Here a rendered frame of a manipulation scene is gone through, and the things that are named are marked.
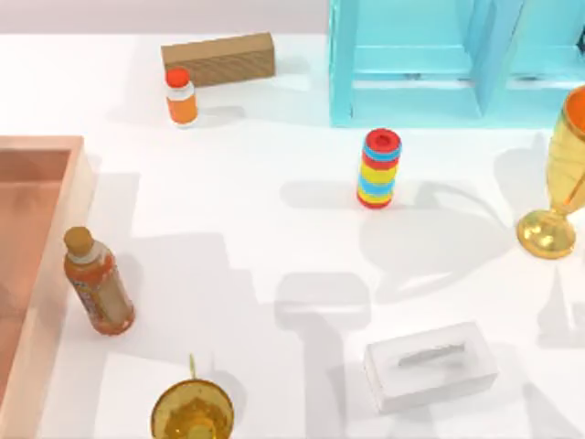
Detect stack of coloured rings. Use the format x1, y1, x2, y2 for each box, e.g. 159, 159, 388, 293
356, 128, 404, 210

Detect small orange bottle red cap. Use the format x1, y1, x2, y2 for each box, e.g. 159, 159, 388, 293
165, 67, 199, 126

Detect brown wooden block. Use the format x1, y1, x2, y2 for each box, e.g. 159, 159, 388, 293
160, 31, 277, 88

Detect light blue rack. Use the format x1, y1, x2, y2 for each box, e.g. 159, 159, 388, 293
326, 0, 585, 129

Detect white tissue box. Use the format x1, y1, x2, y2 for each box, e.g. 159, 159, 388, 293
364, 321, 499, 415

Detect orange bottle with brown cap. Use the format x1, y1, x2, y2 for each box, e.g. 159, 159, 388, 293
62, 226, 136, 337

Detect round gold trophy bowl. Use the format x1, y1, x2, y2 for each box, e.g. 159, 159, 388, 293
151, 353, 236, 439

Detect salmon-coloured shallow box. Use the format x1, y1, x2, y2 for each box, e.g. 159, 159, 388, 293
0, 135, 98, 439

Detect tall gold trophy cup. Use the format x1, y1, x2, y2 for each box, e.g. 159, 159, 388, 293
516, 85, 585, 261

